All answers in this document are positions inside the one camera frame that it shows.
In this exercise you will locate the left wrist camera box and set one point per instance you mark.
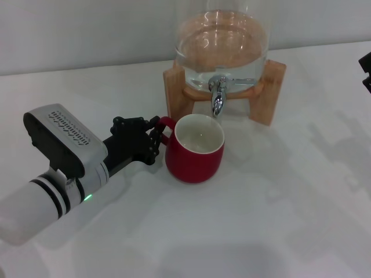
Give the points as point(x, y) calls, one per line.
point(58, 136)

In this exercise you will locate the red ceramic cup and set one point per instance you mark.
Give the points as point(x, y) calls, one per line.
point(194, 165)

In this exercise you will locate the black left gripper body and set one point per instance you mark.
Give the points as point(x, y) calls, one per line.
point(127, 142)

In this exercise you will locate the glass dispenser jar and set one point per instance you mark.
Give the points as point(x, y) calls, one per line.
point(221, 43)

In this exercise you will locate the wooden dispenser stand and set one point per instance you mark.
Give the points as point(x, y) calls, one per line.
point(174, 98)

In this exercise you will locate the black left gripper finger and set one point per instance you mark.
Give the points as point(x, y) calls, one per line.
point(155, 144)
point(153, 123)

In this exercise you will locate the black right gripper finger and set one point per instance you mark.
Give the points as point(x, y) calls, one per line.
point(366, 63)
point(368, 84)

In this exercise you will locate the chrome faucet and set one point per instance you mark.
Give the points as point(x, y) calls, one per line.
point(217, 101)

